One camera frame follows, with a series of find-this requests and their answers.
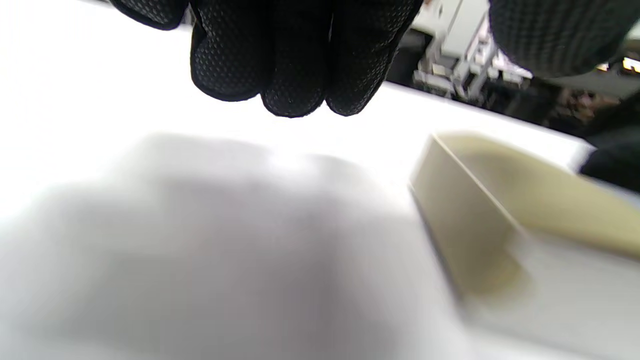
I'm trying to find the person's right hand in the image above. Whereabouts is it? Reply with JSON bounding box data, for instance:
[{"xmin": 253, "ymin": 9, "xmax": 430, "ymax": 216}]
[{"xmin": 579, "ymin": 92, "xmax": 640, "ymax": 194}]

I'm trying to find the tan snap-button pencil case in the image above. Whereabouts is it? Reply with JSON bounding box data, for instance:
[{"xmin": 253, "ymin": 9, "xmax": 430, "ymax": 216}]
[{"xmin": 409, "ymin": 131, "xmax": 640, "ymax": 360}]

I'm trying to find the person's left hand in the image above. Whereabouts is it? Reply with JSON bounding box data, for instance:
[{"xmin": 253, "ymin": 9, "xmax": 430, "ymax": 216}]
[{"xmin": 109, "ymin": 0, "xmax": 640, "ymax": 119}]

